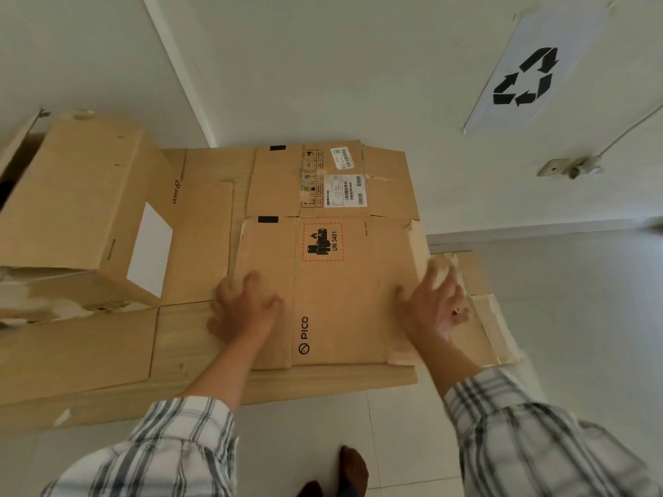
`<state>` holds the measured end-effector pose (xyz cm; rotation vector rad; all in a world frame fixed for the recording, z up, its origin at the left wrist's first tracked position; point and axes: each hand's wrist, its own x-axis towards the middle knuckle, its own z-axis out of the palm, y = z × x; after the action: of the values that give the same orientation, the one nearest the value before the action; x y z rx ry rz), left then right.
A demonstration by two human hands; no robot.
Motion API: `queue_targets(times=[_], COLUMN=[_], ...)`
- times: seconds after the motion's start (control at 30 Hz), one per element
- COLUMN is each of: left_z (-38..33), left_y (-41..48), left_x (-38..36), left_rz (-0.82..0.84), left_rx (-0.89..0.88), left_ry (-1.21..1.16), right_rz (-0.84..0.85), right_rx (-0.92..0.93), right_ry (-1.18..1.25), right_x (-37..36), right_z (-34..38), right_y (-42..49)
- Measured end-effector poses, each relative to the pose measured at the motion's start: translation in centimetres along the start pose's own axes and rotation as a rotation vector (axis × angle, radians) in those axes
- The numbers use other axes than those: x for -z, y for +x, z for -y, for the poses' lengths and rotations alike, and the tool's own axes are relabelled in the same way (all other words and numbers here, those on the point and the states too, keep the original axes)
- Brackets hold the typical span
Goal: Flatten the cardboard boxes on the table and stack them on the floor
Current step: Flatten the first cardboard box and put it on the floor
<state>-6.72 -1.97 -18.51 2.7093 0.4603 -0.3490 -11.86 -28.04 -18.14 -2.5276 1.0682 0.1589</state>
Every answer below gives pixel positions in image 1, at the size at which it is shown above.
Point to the person's left hand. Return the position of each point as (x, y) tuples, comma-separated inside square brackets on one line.
[(235, 318)]

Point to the person's right hand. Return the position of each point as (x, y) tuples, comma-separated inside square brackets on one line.
[(430, 310)]

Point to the person's right thumb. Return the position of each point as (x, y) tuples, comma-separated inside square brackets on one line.
[(403, 302)]

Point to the person's left thumb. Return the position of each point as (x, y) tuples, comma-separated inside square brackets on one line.
[(273, 307)]

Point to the cardboard box battery label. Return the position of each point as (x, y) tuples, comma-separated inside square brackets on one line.
[(342, 294)]

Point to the person's right forearm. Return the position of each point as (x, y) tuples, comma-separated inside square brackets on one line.
[(513, 434)]

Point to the person's left forearm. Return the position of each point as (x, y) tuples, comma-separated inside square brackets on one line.
[(186, 424)]

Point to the torn cardboard flap piece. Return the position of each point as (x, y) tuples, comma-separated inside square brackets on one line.
[(492, 326)]

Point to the plain flattened cardboard sheet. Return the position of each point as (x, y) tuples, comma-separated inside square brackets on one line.
[(207, 238)]

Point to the large flattened cardboard base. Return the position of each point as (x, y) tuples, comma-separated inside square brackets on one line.
[(171, 367)]

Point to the flattened cardboard box shipping labels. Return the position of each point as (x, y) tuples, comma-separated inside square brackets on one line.
[(279, 181)]

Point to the person's foot in dark sock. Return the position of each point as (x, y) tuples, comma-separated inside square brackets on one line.
[(354, 473)]

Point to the cardboard box with white label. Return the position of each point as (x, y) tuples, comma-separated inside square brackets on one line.
[(88, 201)]

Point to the white recycling symbol paper sign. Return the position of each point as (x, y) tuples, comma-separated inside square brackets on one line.
[(536, 72)]

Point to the open cardboard box dark inside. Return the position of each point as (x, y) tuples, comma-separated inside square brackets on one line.
[(15, 150)]

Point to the white wall socket with plug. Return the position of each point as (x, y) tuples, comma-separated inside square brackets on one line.
[(570, 165)]

